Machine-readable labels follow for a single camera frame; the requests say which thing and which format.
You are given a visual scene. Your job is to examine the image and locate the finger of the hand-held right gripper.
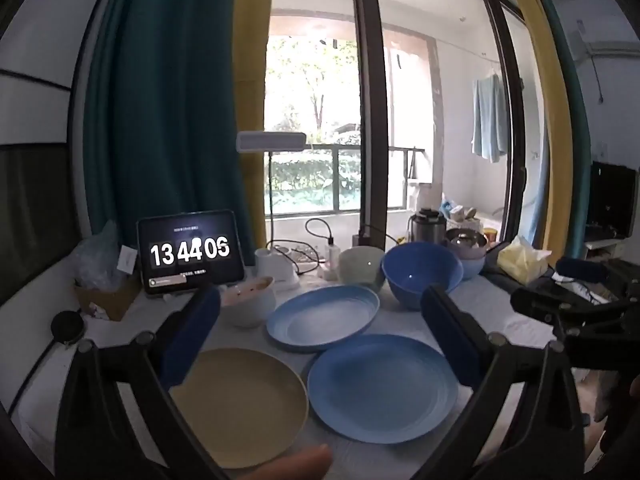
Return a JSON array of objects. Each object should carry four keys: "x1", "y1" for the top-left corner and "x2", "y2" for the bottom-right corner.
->
[
  {"x1": 555, "y1": 256, "x2": 611, "y2": 283},
  {"x1": 510, "y1": 287, "x2": 626, "y2": 330}
]

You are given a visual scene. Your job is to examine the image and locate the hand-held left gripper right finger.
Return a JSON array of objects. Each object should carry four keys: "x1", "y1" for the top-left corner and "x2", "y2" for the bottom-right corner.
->
[{"x1": 415, "y1": 284, "x2": 586, "y2": 480}]

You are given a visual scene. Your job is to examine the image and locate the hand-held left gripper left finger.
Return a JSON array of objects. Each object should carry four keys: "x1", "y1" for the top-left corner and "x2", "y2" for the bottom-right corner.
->
[{"x1": 55, "y1": 285, "x2": 223, "y2": 480}]

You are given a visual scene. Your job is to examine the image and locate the white bowl with pink inside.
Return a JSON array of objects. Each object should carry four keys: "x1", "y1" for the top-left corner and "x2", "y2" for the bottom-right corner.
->
[{"x1": 220, "y1": 276, "x2": 277, "y2": 329}]

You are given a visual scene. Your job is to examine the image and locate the large blue bowl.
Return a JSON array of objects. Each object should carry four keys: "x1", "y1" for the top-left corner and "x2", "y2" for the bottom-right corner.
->
[{"x1": 381, "y1": 241, "x2": 464, "y2": 311}]

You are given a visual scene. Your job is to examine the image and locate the blue round plate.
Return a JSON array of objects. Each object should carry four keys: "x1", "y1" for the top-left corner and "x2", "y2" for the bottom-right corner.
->
[{"x1": 307, "y1": 334, "x2": 458, "y2": 443}]

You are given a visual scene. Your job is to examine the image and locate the yellow round plate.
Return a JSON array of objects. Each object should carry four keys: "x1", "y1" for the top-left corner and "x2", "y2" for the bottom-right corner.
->
[{"x1": 170, "y1": 347, "x2": 309, "y2": 470}]

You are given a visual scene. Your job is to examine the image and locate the pale green bowl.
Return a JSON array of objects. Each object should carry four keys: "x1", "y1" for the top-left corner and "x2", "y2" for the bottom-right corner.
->
[{"x1": 338, "y1": 246, "x2": 386, "y2": 293}]

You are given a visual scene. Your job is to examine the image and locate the light blue oval plate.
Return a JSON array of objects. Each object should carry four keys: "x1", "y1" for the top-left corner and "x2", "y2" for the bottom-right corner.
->
[{"x1": 266, "y1": 285, "x2": 381, "y2": 353}]

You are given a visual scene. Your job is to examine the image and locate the person's left hand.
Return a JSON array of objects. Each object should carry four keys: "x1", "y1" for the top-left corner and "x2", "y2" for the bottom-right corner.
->
[{"x1": 245, "y1": 444, "x2": 333, "y2": 480}]

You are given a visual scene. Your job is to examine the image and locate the yellow tissue pack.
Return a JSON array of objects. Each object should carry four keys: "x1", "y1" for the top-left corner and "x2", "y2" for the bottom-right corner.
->
[{"x1": 497, "y1": 236, "x2": 551, "y2": 283}]

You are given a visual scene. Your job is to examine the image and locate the small light blue bowl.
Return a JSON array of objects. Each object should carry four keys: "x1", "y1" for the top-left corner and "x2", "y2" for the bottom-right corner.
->
[{"x1": 457, "y1": 255, "x2": 486, "y2": 281}]

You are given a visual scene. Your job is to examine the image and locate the black monitor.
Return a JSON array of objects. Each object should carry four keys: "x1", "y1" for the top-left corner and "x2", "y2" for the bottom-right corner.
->
[{"x1": 585, "y1": 160, "x2": 638, "y2": 241}]

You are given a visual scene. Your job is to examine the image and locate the black tablet with clock display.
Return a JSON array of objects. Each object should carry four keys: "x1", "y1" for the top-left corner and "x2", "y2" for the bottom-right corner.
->
[{"x1": 136, "y1": 209, "x2": 247, "y2": 296}]

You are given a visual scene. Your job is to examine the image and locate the small pink bowl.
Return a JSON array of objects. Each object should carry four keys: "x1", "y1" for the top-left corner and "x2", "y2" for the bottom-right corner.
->
[{"x1": 446, "y1": 242, "x2": 487, "y2": 262}]

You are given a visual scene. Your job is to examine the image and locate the stainless steel bowl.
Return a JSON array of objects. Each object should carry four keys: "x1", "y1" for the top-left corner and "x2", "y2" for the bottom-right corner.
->
[{"x1": 446, "y1": 228, "x2": 487, "y2": 251}]

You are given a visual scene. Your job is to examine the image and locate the white paper card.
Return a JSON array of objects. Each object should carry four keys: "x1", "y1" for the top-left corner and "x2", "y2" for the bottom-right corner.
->
[{"x1": 117, "y1": 244, "x2": 138, "y2": 277}]

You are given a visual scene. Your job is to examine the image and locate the teal curtain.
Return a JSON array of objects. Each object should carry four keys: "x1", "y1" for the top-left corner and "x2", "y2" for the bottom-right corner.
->
[
  {"x1": 82, "y1": 0, "x2": 251, "y2": 261},
  {"x1": 530, "y1": 0, "x2": 593, "y2": 261}
]

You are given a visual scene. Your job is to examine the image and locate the clear plastic bag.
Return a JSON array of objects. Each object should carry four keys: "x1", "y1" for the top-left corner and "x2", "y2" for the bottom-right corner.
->
[{"x1": 70, "y1": 220, "x2": 123, "y2": 291}]

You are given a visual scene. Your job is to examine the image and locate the black round puck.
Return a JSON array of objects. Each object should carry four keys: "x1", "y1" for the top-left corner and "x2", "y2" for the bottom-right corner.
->
[{"x1": 50, "y1": 310, "x2": 86, "y2": 346}]

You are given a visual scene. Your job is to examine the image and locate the yellow curtain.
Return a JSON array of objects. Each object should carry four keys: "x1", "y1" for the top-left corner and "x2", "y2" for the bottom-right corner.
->
[
  {"x1": 492, "y1": 0, "x2": 573, "y2": 256},
  {"x1": 232, "y1": 0, "x2": 276, "y2": 253}
]

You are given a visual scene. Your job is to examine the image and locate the hanging light blue towel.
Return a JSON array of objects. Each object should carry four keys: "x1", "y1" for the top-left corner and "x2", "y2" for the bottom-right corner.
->
[{"x1": 471, "y1": 72, "x2": 510, "y2": 163}]

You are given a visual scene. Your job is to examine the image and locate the white desk lamp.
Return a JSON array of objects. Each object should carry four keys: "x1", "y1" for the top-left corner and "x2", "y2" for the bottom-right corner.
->
[{"x1": 236, "y1": 130, "x2": 307, "y2": 291}]

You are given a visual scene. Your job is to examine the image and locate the balcony railing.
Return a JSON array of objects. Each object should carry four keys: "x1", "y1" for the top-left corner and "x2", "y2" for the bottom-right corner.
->
[{"x1": 265, "y1": 143, "x2": 426, "y2": 211}]

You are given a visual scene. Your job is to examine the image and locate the white air conditioner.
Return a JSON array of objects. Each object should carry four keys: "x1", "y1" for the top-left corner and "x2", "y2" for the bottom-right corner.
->
[{"x1": 570, "y1": 20, "x2": 640, "y2": 63}]

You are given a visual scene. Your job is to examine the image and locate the dark sliding door frame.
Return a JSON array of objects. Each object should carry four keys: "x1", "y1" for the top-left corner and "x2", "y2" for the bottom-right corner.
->
[
  {"x1": 480, "y1": 0, "x2": 528, "y2": 246},
  {"x1": 350, "y1": 0, "x2": 396, "y2": 251}
]

